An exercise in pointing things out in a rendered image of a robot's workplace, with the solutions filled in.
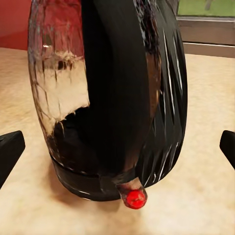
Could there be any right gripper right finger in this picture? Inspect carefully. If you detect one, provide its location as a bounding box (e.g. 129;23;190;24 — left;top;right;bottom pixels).
219;130;235;170

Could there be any electric kettle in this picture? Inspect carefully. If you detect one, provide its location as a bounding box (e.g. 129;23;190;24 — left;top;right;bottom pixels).
27;0;188;210

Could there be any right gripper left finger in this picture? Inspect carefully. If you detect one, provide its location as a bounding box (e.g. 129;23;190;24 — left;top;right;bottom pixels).
0;130;25;189

